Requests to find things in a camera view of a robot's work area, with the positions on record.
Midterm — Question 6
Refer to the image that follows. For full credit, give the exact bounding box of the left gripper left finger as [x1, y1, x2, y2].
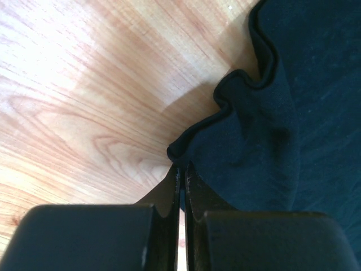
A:
[1, 166, 181, 270]

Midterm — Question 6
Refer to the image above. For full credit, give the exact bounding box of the black t shirt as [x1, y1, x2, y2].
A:
[167, 1, 360, 255]

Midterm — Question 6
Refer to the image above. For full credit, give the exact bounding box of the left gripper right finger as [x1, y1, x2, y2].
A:
[184, 164, 360, 270]

